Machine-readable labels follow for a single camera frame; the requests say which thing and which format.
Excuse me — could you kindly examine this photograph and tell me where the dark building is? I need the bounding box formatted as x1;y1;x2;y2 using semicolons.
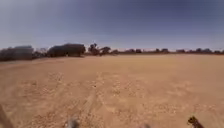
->
0;45;35;62
46;43;87;58

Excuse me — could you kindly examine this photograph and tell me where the row of trees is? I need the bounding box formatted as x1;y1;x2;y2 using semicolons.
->
87;42;224;57

